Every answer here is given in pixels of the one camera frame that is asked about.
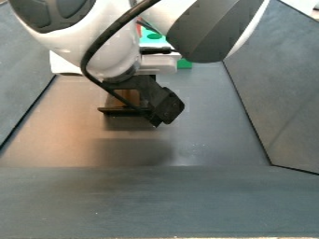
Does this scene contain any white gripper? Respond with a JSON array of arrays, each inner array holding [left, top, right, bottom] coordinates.
[[50, 46, 181, 76]]

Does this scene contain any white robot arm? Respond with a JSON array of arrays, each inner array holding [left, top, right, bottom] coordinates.
[[9, 0, 266, 78]]

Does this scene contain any green shape sorter board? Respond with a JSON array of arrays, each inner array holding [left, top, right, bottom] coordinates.
[[139, 26, 194, 69]]

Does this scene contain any black camera cable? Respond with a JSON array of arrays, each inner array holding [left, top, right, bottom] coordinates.
[[79, 0, 175, 110]]

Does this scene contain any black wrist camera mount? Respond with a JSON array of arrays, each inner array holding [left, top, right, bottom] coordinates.
[[99, 75, 185, 127]]

